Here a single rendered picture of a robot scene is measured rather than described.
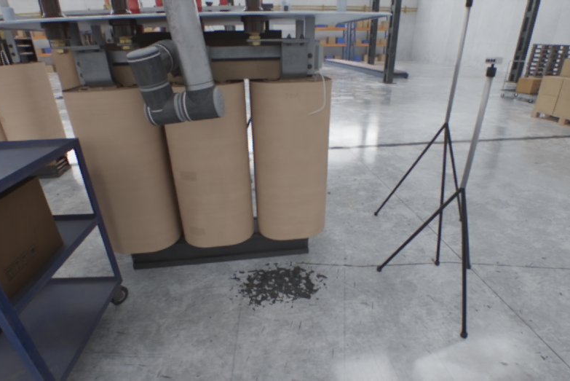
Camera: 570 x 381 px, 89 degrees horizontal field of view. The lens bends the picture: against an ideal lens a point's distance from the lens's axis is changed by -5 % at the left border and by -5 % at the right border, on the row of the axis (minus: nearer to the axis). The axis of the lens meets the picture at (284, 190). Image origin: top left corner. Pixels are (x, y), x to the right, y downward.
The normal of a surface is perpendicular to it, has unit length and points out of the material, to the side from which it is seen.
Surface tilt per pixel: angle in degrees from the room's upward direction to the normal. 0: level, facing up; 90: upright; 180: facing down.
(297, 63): 90
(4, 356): 0
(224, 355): 0
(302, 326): 0
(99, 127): 90
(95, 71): 90
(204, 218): 90
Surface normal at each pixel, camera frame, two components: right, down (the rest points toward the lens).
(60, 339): -0.01, -0.90
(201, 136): 0.14, 0.43
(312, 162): 0.38, 0.40
